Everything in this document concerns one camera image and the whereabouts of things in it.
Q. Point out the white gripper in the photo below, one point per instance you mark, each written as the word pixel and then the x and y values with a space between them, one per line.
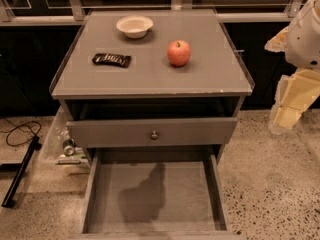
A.
pixel 304 39

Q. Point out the red apple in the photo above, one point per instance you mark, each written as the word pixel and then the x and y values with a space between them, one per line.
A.
pixel 178 53

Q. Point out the grey drawer cabinet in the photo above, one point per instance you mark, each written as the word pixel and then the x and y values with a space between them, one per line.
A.
pixel 212 84

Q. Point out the grey top drawer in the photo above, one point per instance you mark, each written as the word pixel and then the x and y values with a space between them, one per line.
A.
pixel 136 133

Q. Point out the brass drawer knob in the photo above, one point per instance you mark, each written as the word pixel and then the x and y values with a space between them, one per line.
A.
pixel 154 135

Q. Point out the open grey middle drawer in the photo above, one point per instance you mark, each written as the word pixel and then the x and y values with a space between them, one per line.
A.
pixel 148 194

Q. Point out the white paper bowl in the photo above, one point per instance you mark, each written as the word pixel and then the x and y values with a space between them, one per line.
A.
pixel 134 27

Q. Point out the black candy bar wrapper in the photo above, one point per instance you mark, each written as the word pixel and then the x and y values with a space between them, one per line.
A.
pixel 111 59

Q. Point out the green soda can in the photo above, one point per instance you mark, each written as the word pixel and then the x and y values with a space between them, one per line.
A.
pixel 68 147

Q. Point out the clear plastic bin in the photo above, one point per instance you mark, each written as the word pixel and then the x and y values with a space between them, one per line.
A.
pixel 52 154

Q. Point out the metal window railing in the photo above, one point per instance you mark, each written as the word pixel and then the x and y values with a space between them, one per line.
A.
pixel 75 12

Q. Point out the black floor stand bar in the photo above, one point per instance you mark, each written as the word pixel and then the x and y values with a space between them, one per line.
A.
pixel 8 201

